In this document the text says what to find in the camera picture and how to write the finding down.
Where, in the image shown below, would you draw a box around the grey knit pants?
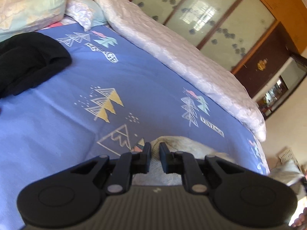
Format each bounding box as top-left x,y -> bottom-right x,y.
132,136 -> 236,186

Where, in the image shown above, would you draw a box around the black folded garment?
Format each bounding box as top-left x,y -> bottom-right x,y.
1,32 -> 72,98

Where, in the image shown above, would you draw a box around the white pink quilted duvet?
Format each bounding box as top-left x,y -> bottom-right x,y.
93,0 -> 266,142

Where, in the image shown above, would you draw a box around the small purple patterned pillow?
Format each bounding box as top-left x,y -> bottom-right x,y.
65,0 -> 108,31

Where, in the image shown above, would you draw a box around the large floral pale pillow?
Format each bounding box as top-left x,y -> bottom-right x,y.
1,0 -> 67,41

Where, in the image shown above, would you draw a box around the dark brown room door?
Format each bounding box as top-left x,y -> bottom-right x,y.
235,24 -> 290,98

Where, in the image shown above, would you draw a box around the white perforated basket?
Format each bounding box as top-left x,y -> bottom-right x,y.
278,148 -> 299,166

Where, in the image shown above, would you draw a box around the blue patterned bed sheet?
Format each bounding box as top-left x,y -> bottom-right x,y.
1,22 -> 267,229

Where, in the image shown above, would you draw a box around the wooden wardrobe with glass doors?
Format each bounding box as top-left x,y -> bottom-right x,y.
130,0 -> 306,74

